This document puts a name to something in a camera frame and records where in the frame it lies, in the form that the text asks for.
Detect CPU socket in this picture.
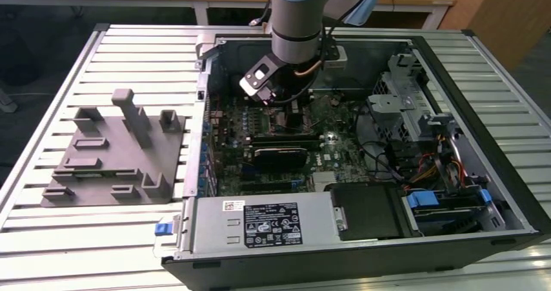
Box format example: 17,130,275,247
266,106,314,135

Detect black RAM slot bank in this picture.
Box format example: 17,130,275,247
249,134,323,152

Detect grey metal drive cage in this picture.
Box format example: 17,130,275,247
366,54,465,143

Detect black graphics card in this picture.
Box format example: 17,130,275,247
251,147,310,171

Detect green motherboard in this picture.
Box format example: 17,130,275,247
206,92,389,197

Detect small silver heat sink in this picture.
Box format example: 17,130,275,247
313,171,339,187

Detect blue disk carrier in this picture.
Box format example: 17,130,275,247
408,190,441,212

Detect grey plastic parts rack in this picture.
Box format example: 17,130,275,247
41,88,189,208

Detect silver power supply unit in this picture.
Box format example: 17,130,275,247
189,196,349,255

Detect wooden cabinet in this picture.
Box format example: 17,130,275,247
438,0,551,75

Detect black disk drive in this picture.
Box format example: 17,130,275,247
413,206,485,234

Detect black open PC case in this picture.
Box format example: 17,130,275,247
162,29,551,291

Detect grey metal floor foot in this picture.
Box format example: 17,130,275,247
0,87,19,113

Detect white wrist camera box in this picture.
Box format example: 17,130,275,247
239,54,283,106
322,45,349,70

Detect grey case handle bracket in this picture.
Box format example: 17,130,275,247
195,34,221,61

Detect coloured wire bundle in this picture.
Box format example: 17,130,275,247
402,152,469,190

